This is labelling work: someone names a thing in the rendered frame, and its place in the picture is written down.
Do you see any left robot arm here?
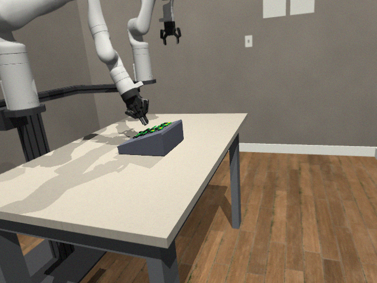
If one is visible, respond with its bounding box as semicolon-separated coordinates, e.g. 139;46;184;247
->
127;0;175;81

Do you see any grey switch panel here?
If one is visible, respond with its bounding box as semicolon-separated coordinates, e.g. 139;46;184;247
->
117;119;184;156

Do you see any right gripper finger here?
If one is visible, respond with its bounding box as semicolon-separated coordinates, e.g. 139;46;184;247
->
134;99;149;125
125;104;146;126

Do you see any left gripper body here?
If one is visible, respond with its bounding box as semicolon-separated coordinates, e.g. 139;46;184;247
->
164;21;176;36

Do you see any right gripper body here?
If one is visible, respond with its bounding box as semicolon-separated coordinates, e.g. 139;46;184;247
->
121;88;143;111

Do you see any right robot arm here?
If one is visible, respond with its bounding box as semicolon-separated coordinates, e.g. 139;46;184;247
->
0;0;143;110

